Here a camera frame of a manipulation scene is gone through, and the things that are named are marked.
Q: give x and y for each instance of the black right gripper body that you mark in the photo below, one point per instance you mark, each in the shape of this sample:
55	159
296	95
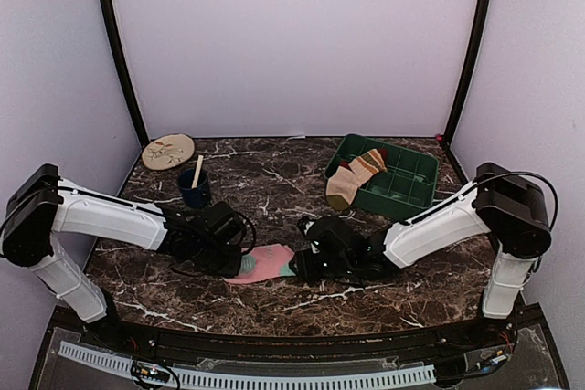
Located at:
337	267

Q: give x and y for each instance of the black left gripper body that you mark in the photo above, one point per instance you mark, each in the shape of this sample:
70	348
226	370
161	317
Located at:
208	261

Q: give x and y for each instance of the pink patterned sock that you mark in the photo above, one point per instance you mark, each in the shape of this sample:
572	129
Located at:
264	263

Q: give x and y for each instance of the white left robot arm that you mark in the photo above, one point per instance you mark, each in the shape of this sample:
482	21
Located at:
47	205

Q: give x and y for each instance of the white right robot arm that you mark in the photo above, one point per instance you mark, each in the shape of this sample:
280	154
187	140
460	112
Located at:
510	205

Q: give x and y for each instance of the dark blue mug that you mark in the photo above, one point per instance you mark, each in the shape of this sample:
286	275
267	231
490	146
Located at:
195	196

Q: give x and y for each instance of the beige striped sock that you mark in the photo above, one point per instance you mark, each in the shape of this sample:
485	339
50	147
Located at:
342	186

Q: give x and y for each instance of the wooden stick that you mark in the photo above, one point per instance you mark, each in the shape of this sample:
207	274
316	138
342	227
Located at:
197	171

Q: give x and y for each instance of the green compartment tray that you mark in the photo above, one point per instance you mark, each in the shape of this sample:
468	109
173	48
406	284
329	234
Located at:
405	189

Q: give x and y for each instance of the beige embroidered round coaster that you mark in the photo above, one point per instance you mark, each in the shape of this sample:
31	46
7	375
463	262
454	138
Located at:
167	152

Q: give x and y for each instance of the black front rail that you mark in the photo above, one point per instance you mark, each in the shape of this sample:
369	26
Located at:
187	346

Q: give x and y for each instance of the white slotted cable duct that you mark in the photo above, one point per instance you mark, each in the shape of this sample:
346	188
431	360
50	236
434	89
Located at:
155	376

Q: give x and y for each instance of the left black frame post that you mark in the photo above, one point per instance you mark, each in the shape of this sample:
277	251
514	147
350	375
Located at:
122	70

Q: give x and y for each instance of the black frame post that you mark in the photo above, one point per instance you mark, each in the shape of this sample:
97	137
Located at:
469	63
122	70

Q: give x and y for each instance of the right black frame post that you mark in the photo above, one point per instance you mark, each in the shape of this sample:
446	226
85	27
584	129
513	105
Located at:
469	63

